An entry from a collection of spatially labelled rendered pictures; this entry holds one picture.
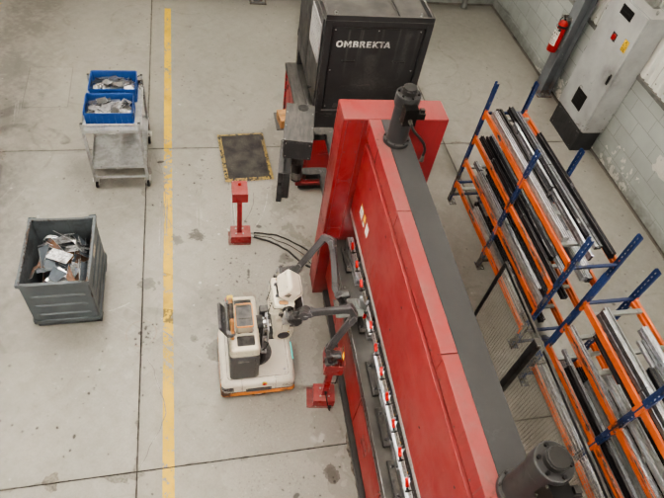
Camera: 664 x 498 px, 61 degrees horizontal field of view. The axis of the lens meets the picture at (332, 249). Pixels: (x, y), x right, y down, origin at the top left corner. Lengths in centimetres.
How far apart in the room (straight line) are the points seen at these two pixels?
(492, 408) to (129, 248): 444
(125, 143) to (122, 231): 113
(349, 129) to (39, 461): 367
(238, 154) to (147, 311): 252
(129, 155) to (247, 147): 150
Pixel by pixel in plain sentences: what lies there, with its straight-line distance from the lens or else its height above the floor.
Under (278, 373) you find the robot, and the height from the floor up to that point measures 28.
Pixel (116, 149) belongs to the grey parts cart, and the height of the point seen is 33.
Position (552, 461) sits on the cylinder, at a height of 277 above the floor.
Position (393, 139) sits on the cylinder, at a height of 236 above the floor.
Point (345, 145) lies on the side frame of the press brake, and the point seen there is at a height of 204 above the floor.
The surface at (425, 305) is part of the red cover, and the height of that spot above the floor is 229.
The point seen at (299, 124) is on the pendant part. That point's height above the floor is 195.
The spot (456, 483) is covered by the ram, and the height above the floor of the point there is 197.
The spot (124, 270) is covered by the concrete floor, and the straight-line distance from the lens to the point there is 627.
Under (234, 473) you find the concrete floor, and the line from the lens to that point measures 516.
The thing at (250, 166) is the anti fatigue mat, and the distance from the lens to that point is 724.
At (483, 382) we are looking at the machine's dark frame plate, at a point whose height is 230.
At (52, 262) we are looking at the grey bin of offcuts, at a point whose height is 56.
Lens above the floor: 492
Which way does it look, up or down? 50 degrees down
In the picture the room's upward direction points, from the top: 12 degrees clockwise
